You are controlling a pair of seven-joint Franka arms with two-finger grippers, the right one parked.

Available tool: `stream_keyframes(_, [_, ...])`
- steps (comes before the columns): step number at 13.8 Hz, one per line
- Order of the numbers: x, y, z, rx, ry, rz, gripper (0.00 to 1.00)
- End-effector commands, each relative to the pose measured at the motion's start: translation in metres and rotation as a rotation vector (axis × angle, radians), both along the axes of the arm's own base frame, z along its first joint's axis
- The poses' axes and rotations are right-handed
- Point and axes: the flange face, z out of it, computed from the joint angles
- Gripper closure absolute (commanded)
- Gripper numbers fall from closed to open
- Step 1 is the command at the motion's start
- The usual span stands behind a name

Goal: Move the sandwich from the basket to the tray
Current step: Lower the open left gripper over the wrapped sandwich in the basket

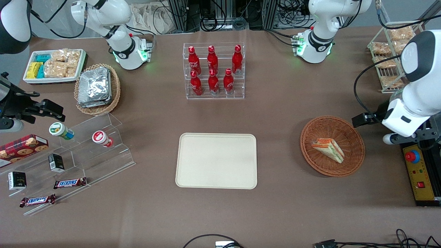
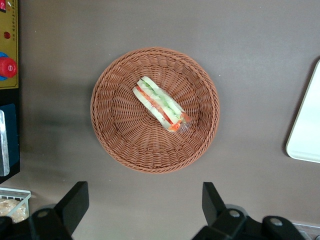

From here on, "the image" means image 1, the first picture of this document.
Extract clear acrylic stepped display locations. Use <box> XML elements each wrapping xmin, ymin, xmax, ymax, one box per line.
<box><xmin>0</xmin><ymin>112</ymin><xmax>136</xmax><ymax>217</ymax></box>

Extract cream plastic tray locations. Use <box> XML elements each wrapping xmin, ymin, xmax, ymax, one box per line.
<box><xmin>175</xmin><ymin>133</ymin><xmax>258</xmax><ymax>190</ymax></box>

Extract white wire rack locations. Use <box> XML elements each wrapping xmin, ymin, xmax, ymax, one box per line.
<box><xmin>367</xmin><ymin>21</ymin><xmax>426</xmax><ymax>94</ymax></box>

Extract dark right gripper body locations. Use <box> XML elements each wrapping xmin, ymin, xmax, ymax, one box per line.
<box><xmin>0</xmin><ymin>81</ymin><xmax>37</xmax><ymax>122</ymax></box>

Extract green lid yogurt cup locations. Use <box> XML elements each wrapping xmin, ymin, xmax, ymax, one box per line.
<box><xmin>48</xmin><ymin>122</ymin><xmax>75</xmax><ymax>141</ymax></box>

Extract white snack bin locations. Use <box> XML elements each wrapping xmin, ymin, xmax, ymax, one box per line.
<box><xmin>22</xmin><ymin>49</ymin><xmax>88</xmax><ymax>85</ymax></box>

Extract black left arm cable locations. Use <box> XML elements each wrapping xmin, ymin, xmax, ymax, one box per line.
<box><xmin>353</xmin><ymin>54</ymin><xmax>404</xmax><ymax>116</ymax></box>

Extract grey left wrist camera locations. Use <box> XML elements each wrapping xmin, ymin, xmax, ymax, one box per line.
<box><xmin>383</xmin><ymin>130</ymin><xmax>439</xmax><ymax>145</ymax></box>

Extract light wicker basket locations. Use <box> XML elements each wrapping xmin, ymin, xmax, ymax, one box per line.
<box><xmin>74</xmin><ymin>63</ymin><xmax>121</xmax><ymax>116</ymax></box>

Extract red lid yogurt cup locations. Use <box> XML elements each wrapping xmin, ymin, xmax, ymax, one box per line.
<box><xmin>92</xmin><ymin>130</ymin><xmax>114</xmax><ymax>148</ymax></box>

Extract yellow emergency stop box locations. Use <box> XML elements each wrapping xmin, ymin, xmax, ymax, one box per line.
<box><xmin>402</xmin><ymin>144</ymin><xmax>437</xmax><ymax>202</ymax></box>

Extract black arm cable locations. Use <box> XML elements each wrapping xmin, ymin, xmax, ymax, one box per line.
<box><xmin>353</xmin><ymin>54</ymin><xmax>404</xmax><ymax>116</ymax></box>
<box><xmin>29</xmin><ymin>0</ymin><xmax>87</xmax><ymax>39</ymax></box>

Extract clear acrylic bottle rack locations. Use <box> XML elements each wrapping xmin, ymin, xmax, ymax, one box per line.
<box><xmin>183</xmin><ymin>42</ymin><xmax>246</xmax><ymax>100</ymax></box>

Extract red tartan cookie box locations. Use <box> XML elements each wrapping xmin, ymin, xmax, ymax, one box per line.
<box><xmin>0</xmin><ymin>134</ymin><xmax>49</xmax><ymax>168</ymax></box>

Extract brown wicker basket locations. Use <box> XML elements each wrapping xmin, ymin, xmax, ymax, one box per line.
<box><xmin>300</xmin><ymin>116</ymin><xmax>366</xmax><ymax>177</ymax></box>

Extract silver foil packet stack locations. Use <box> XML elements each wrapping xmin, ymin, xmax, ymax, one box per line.
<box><xmin>78</xmin><ymin>67</ymin><xmax>112</xmax><ymax>108</ymax></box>

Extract red cola bottle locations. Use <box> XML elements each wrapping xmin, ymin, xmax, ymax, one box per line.
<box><xmin>190</xmin><ymin>71</ymin><xmax>204</xmax><ymax>96</ymax></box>
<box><xmin>223</xmin><ymin>68</ymin><xmax>235</xmax><ymax>95</ymax></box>
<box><xmin>208</xmin><ymin>69</ymin><xmax>220</xmax><ymax>96</ymax></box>
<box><xmin>188</xmin><ymin>46</ymin><xmax>202</xmax><ymax>75</ymax></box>
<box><xmin>231</xmin><ymin>44</ymin><xmax>243</xmax><ymax>75</ymax></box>
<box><xmin>207</xmin><ymin>45</ymin><xmax>219</xmax><ymax>74</ymax></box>

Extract small black white carton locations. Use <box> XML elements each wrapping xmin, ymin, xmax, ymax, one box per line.
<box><xmin>8</xmin><ymin>171</ymin><xmax>27</xmax><ymax>191</ymax></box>

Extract snickers chocolate bar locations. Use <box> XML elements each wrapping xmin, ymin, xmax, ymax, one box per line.
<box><xmin>19</xmin><ymin>194</ymin><xmax>57</xmax><ymax>208</ymax></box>
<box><xmin>53</xmin><ymin>177</ymin><xmax>88</xmax><ymax>190</ymax></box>

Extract yellow snack packet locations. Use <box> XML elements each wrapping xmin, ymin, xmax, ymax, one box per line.
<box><xmin>27</xmin><ymin>62</ymin><xmax>43</xmax><ymax>79</ymax></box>

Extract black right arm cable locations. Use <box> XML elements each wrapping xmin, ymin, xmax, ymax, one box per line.
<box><xmin>29</xmin><ymin>0</ymin><xmax>87</xmax><ymax>39</ymax></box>

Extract black tangled cable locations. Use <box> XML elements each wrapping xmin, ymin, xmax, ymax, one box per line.
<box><xmin>313</xmin><ymin>228</ymin><xmax>441</xmax><ymax>248</ymax></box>

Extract black looped cable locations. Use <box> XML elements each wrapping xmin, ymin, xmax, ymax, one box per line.
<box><xmin>182</xmin><ymin>234</ymin><xmax>244</xmax><ymax>248</ymax></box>

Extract clear crispy snack bag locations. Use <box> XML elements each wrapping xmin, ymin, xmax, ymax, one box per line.
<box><xmin>371</xmin><ymin>42</ymin><xmax>392</xmax><ymax>55</ymax></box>
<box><xmin>379</xmin><ymin>75</ymin><xmax>404</xmax><ymax>89</ymax></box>
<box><xmin>388</xmin><ymin>27</ymin><xmax>416</xmax><ymax>41</ymax></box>
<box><xmin>373</xmin><ymin>56</ymin><xmax>397</xmax><ymax>69</ymax></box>
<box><xmin>392</xmin><ymin>40</ymin><xmax>410</xmax><ymax>54</ymax></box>

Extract triangular sandwich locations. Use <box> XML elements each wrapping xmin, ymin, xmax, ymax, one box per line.
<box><xmin>311</xmin><ymin>138</ymin><xmax>345</xmax><ymax>164</ymax></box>

